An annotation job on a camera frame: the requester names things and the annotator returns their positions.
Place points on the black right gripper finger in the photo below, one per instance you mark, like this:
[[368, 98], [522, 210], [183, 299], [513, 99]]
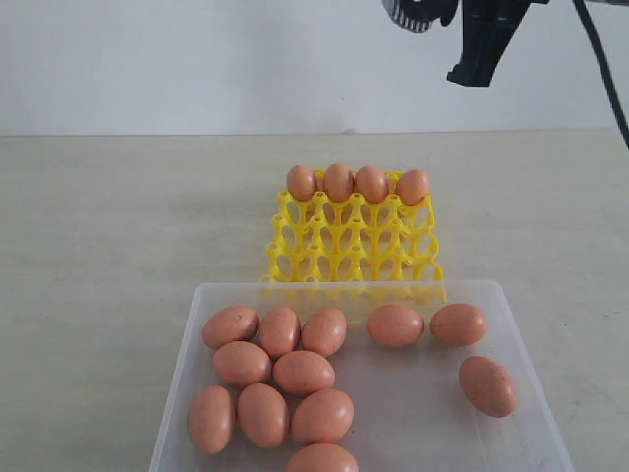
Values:
[[487, 29]]

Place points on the brown egg bin bottom edge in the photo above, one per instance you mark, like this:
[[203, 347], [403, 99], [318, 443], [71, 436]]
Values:
[[322, 457]]

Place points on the yellow plastic egg tray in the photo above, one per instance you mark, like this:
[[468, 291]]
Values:
[[320, 240]]

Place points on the brown egg top right corner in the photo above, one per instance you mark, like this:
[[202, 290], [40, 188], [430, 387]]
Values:
[[301, 373]]

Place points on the brown egg centre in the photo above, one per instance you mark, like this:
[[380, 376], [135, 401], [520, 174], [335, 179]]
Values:
[[325, 331]]

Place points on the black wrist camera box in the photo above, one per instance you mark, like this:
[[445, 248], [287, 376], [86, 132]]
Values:
[[417, 16]]

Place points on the clear plastic bin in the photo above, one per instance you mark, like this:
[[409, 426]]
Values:
[[410, 412]]

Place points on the brown egg large upper left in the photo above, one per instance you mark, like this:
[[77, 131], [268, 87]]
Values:
[[234, 323]]

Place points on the brown egg tray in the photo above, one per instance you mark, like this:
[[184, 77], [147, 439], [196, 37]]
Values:
[[338, 182], [301, 182], [371, 182]]

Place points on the brown egg lower right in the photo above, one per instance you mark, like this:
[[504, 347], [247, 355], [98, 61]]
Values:
[[241, 363]]

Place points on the brown egg upper middle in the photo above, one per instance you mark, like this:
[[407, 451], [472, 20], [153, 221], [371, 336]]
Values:
[[279, 331]]

